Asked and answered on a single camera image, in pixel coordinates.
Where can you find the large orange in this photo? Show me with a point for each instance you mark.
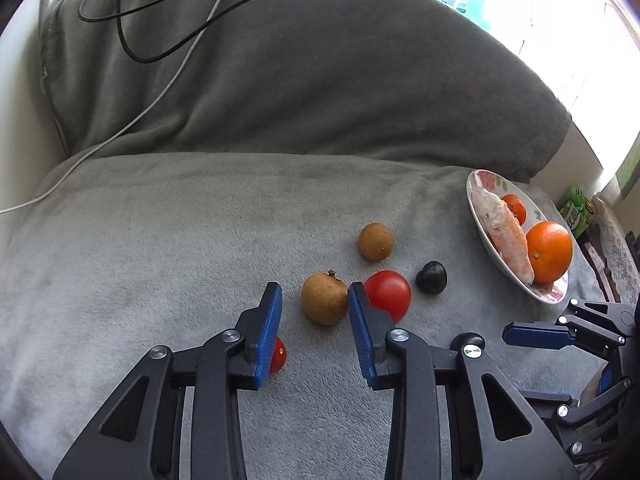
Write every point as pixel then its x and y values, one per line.
pixel 549 252

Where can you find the peeled pomelo segment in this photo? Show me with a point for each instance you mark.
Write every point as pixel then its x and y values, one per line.
pixel 502 230

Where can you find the brown longan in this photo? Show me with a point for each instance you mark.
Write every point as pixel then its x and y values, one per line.
pixel 376 242
pixel 324 300

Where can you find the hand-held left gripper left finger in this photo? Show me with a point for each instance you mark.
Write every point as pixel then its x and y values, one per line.
pixel 267 335

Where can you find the green carton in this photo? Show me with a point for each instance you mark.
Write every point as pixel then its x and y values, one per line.
pixel 575 215

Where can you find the blue detergent bottle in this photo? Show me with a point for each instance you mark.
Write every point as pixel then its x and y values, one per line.
pixel 482 5

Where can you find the small mandarin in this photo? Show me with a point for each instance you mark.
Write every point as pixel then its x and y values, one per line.
pixel 515 207

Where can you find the small red cherry tomato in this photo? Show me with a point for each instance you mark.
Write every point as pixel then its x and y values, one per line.
pixel 277 356

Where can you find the grey blanket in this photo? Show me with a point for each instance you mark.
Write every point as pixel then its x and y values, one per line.
pixel 250 210

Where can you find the white floral bowl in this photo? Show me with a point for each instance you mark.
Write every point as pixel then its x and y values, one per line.
pixel 487 180

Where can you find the dark grape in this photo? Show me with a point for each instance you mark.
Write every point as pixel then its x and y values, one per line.
pixel 462 340
pixel 432 278

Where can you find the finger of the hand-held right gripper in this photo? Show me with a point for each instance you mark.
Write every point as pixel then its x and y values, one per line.
pixel 535 336
pixel 605 382

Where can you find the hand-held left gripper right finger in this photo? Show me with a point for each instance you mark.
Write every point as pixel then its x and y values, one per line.
pixel 359 340

